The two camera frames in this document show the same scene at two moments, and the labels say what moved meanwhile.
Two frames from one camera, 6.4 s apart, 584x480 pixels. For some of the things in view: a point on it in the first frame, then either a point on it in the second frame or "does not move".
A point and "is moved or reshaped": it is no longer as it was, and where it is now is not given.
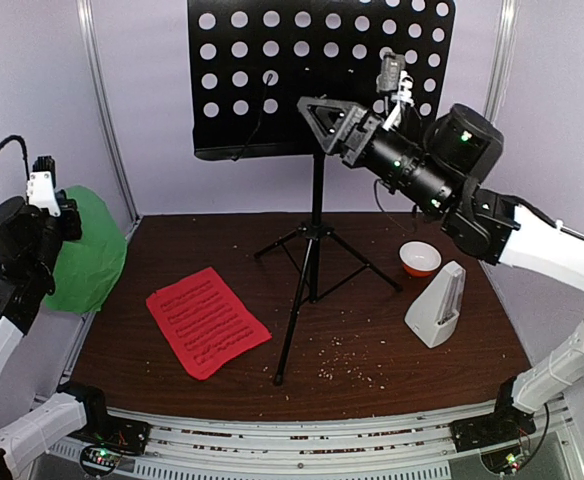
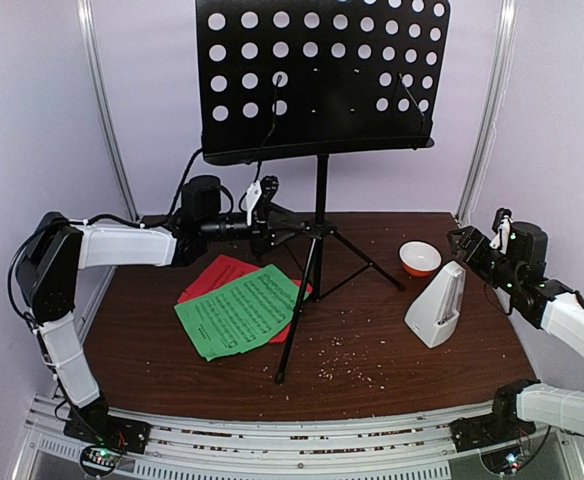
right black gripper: (355, 135) → (477, 248)
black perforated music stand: (251, 62) is moved or reshaped
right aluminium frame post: (500, 72) does not move
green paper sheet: (87, 270) → (241, 313)
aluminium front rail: (399, 449) does not move
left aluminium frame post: (90, 35) does not move
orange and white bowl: (419, 259) does not move
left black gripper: (73, 230) → (263, 238)
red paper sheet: (205, 323) → (224, 268)
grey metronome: (434, 316) does not move
